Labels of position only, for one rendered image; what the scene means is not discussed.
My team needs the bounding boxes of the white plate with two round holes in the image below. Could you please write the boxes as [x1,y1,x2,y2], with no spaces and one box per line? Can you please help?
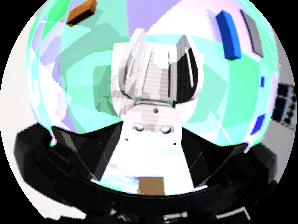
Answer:
[120,103,182,148]

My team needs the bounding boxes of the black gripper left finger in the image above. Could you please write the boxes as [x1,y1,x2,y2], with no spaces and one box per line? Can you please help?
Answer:
[51,120,124,183]

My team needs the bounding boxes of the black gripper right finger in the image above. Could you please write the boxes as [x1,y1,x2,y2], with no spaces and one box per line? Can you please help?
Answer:
[181,127,249,189]

